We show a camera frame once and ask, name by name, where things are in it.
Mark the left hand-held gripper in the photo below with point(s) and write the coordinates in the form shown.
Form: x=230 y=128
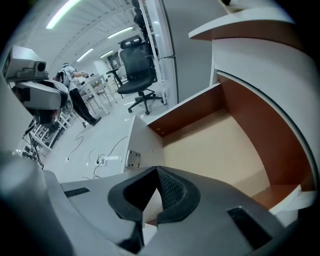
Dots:
x=22 y=61

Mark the white power strip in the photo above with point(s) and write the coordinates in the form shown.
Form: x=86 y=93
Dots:
x=101 y=162

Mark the white desk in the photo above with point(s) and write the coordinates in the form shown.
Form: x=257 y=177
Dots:
x=250 y=50

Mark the black mesh office chair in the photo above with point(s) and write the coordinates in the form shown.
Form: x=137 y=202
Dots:
x=136 y=72

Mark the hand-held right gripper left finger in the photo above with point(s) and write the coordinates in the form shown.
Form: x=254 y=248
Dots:
x=95 y=207

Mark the white wooden drawer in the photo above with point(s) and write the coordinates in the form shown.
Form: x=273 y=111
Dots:
x=215 y=150

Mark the white storage shelf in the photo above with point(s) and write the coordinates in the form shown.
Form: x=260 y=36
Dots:
x=42 y=140

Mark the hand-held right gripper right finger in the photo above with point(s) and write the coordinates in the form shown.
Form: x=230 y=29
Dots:
x=212 y=220

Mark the white rack of black items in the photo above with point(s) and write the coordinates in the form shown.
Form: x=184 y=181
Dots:
x=153 y=37

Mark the grey refrigerator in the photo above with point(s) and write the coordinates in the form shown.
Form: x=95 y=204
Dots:
x=192 y=62

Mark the white ceiling tube light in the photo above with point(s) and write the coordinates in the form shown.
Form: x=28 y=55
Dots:
x=62 y=13
x=84 y=55
x=120 y=32
x=106 y=53

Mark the white work table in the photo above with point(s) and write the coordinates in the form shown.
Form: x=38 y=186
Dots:
x=97 y=81

